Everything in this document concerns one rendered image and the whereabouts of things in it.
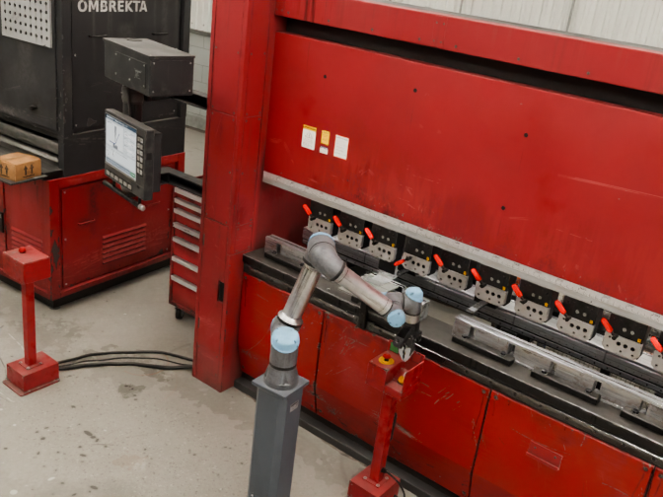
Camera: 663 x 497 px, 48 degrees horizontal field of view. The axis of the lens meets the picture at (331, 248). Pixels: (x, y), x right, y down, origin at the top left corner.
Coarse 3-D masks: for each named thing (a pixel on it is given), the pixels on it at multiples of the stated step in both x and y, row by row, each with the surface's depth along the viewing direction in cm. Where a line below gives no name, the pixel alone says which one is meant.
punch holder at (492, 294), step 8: (480, 264) 337; (480, 272) 338; (488, 272) 336; (496, 272) 333; (504, 272) 331; (488, 280) 337; (496, 280) 334; (504, 280) 332; (512, 280) 333; (480, 288) 340; (488, 288) 337; (496, 288) 335; (480, 296) 341; (488, 296) 338; (496, 296) 336; (504, 296) 333; (496, 304) 336; (504, 304) 337
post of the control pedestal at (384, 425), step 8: (384, 392) 350; (384, 400) 351; (392, 400) 349; (384, 408) 352; (392, 408) 351; (384, 416) 353; (392, 416) 354; (384, 424) 354; (392, 424) 357; (384, 432) 356; (376, 440) 360; (384, 440) 357; (376, 448) 361; (384, 448) 359; (376, 456) 362; (384, 456) 362; (376, 464) 364; (384, 464) 366; (376, 472) 365; (376, 480) 366
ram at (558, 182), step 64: (320, 64) 368; (384, 64) 345; (320, 128) 377; (384, 128) 353; (448, 128) 332; (512, 128) 313; (576, 128) 296; (640, 128) 281; (384, 192) 361; (448, 192) 339; (512, 192) 320; (576, 192) 302; (640, 192) 287; (512, 256) 327; (576, 256) 309; (640, 256) 292; (640, 320) 298
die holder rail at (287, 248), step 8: (272, 240) 417; (280, 240) 418; (264, 248) 423; (272, 248) 419; (280, 248) 415; (288, 248) 412; (296, 248) 408; (304, 248) 410; (288, 256) 413; (296, 256) 409
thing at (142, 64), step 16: (112, 48) 376; (128, 48) 361; (144, 48) 364; (160, 48) 370; (112, 64) 379; (128, 64) 365; (144, 64) 352; (160, 64) 353; (176, 64) 358; (192, 64) 364; (128, 80) 367; (144, 80) 355; (160, 80) 356; (176, 80) 361; (192, 80) 367; (128, 96) 391; (160, 96) 359; (128, 112) 395; (128, 192) 413
